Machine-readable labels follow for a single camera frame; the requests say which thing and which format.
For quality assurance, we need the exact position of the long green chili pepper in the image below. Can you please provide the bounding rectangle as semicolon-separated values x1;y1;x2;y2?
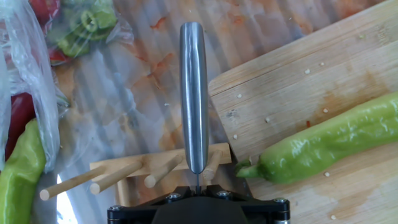
234;91;398;185

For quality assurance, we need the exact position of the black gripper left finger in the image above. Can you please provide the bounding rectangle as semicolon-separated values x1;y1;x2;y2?
107;185;198;224

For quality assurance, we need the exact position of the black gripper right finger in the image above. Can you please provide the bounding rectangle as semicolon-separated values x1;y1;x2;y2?
200;184;292;224

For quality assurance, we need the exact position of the wooden peg rack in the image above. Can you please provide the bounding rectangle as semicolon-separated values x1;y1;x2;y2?
39;142;233;208

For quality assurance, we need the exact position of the steel cleaver knife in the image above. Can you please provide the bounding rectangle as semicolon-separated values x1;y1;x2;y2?
179;21;210;189

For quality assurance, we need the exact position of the clear plastic bag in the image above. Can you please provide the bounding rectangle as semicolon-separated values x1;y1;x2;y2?
0;0;135;174

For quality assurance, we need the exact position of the wooden cutting board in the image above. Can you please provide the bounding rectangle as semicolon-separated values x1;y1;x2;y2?
207;0;398;224

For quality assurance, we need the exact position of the red chili pepper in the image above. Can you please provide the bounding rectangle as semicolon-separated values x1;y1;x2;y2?
4;92;37;161
29;0;72;67

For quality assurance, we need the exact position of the curved green chili pepper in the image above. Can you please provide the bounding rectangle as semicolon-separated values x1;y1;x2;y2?
0;118;47;224

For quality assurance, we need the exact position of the marble pattern plastic mat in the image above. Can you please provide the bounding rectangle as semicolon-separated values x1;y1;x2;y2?
0;0;398;224

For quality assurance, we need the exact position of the plastic bag of peppers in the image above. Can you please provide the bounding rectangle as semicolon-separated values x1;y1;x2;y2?
46;0;118;58

